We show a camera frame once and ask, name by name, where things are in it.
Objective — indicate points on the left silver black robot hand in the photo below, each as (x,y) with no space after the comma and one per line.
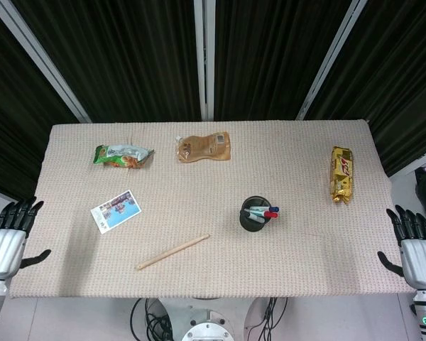
(3,248)

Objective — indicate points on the red and blue marker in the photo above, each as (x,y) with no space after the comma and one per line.
(270,215)

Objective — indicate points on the green snack bag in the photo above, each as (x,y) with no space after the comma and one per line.
(122,156)

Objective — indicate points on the wooden stick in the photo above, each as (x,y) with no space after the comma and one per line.
(174,251)

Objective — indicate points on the beige woven tablecloth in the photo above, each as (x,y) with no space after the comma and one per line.
(213,255)

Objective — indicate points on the markers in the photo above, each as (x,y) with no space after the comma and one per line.
(253,216)

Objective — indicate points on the blue picture postcard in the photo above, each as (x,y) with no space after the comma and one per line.
(116,211)

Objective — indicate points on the white frame post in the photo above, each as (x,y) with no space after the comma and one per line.
(332,60)
(413,161)
(42,64)
(205,60)

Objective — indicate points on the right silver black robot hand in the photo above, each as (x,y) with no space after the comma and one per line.
(420,261)

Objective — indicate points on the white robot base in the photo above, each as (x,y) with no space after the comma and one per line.
(207,325)

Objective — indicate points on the dark curtain panel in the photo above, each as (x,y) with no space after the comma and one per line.
(394,78)
(128,57)
(10,124)
(270,57)

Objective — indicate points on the gold snack bag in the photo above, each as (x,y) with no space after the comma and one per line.
(342,175)

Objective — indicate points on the brown spout pouch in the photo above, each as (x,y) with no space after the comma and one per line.
(204,148)

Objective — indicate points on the black pen cup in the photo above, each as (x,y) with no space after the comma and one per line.
(250,225)

